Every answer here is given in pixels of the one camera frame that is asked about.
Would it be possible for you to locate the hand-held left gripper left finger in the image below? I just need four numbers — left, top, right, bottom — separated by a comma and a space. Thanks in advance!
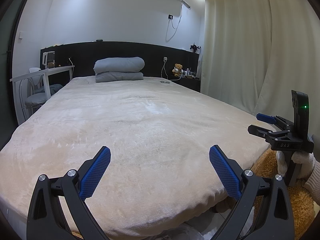
26, 145, 112, 240

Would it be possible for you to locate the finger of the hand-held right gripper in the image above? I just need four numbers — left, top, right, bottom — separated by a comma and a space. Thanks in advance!
247, 124, 288, 143
256, 113, 293, 131

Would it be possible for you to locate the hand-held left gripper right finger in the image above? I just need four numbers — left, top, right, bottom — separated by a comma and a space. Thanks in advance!
209, 144, 295, 240

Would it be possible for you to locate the clear plastic trash bin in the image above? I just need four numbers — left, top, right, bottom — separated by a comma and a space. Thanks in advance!
160, 224, 200, 240

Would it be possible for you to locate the person's right hand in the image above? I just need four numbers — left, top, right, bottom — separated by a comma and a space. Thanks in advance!
275, 134, 316, 186

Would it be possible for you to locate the beige fleece bed blanket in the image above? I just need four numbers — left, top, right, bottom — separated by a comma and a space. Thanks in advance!
0, 76, 275, 238

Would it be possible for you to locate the cream curtain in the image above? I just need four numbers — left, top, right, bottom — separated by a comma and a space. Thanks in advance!
199, 0, 320, 140

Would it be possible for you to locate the black bedside table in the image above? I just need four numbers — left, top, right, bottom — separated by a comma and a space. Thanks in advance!
170, 76, 201, 93

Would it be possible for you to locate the group of small bottles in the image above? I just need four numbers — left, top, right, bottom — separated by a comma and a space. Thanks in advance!
182, 67, 198, 79

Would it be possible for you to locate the chair with grey cushion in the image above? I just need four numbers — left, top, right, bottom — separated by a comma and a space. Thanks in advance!
19, 67, 63, 115

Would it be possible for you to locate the grey folded duvet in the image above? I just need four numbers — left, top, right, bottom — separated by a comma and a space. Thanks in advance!
94, 57, 145, 83

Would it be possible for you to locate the white desk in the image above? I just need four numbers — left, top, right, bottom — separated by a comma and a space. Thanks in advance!
9, 65, 75, 125

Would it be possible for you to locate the black headboard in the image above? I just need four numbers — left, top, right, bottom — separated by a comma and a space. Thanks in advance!
40, 41, 200, 93

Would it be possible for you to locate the dark door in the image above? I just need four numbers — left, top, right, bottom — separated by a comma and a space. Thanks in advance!
0, 0, 28, 150

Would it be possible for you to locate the white charger with cable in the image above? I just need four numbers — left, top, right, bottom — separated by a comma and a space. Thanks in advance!
161, 57, 175, 79

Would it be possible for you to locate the white power cable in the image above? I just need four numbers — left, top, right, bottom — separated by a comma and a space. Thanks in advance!
165, 2, 183, 42

